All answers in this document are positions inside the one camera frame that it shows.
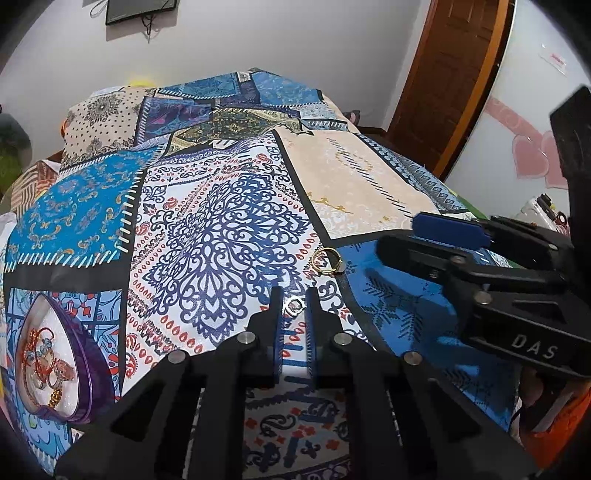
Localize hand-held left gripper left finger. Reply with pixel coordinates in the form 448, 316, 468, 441
55, 286, 284, 480

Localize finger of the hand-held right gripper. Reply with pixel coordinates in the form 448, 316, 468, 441
376, 233, 567, 306
411, 211, 574, 274

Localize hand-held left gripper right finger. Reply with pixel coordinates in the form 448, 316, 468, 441
305, 286, 536, 480

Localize gold ring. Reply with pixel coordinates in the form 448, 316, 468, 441
308, 247, 345, 278

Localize purple heart-shaped box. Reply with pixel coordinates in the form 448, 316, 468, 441
14, 291, 126, 426

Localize person's right hand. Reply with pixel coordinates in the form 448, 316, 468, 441
519, 368, 563, 430

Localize white plastic object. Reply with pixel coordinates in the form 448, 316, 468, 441
519, 194, 574, 237

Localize pink heart decal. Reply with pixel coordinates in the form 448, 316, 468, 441
484, 96, 572, 191

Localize patchwork blanket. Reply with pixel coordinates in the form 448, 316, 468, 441
0, 69, 523, 480

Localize brown wooden door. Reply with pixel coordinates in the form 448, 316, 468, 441
387, 0, 503, 145

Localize white wardrobe door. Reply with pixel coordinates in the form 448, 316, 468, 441
443, 23, 591, 234

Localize pink label sticker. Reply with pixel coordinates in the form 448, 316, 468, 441
539, 44, 572, 75

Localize orange striped cloth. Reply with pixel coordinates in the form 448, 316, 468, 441
9, 158, 62, 219

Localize white cloth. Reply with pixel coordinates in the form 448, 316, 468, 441
0, 210, 21, 245

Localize grey garment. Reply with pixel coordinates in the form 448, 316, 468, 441
0, 112, 33, 156

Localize small black monitor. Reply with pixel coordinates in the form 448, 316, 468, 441
105, 0, 179, 26

